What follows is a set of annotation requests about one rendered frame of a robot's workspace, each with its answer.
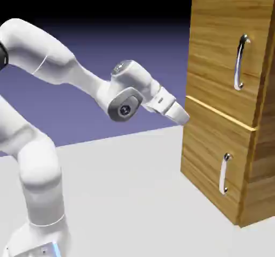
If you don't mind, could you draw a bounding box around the long curved metal handle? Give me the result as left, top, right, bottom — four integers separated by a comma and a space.
233, 33, 251, 91

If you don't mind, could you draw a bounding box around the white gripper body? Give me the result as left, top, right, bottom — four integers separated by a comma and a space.
164, 101, 191, 126

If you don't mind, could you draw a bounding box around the light wood cabinet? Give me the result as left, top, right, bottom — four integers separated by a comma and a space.
180, 0, 275, 229

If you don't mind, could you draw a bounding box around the short curved metal handle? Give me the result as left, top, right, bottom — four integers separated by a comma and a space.
218, 152, 234, 196

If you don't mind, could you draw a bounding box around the large wooden cabinet door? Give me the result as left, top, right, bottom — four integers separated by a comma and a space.
185, 0, 275, 129

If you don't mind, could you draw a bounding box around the small wooden cabinet door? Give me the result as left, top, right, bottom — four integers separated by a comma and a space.
180, 95, 257, 226

